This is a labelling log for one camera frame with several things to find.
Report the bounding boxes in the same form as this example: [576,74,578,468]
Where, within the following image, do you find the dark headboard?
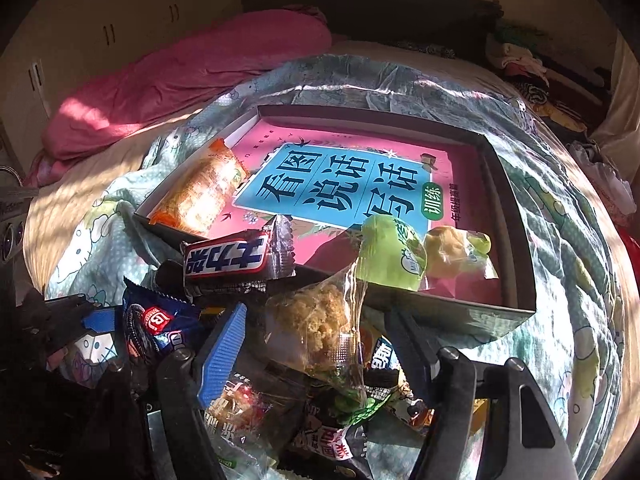
[242,0,503,56]

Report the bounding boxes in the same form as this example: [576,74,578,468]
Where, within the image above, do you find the white ruffled cloth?
[570,140,636,226]

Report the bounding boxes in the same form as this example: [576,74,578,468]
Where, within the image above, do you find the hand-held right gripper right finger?
[382,307,576,480]

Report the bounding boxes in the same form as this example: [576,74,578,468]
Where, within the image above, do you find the clear pastry packet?
[422,225,501,291]

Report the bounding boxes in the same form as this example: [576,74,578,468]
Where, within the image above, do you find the light green snack packet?
[356,214,428,292]

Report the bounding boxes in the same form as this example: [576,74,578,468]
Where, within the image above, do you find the pink quilt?
[22,10,333,186]

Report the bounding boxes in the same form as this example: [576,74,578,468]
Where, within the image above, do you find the pile of clothes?
[487,22,613,131]

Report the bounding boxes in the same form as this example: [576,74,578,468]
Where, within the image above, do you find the clear floss cake packet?
[265,265,371,411]

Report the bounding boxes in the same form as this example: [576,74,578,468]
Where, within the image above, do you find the shallow cardboard box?
[132,105,538,341]

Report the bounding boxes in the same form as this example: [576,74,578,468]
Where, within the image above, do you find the blue cookie packet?
[122,277,211,361]

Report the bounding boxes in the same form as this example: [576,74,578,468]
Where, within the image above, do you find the beige curtain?
[590,35,640,171]

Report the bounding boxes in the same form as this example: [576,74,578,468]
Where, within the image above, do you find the pink picture book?
[150,115,503,306]

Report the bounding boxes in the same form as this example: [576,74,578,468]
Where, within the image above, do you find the white wardrobe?
[0,0,281,161]

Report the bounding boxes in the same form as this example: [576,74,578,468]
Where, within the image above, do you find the printed cartoon blanket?
[45,52,626,480]

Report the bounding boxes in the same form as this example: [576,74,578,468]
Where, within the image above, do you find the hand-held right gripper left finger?
[155,304,248,480]

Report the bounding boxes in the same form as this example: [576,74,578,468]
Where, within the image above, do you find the pile of snack packets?
[205,320,491,480]

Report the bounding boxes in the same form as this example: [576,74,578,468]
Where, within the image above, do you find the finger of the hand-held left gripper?
[15,292,126,358]
[150,260,193,303]

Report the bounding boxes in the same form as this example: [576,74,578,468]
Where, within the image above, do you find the orange snack packet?
[150,139,250,235]

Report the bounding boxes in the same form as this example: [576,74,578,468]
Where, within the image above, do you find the black chocolate bar packet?
[180,215,297,296]

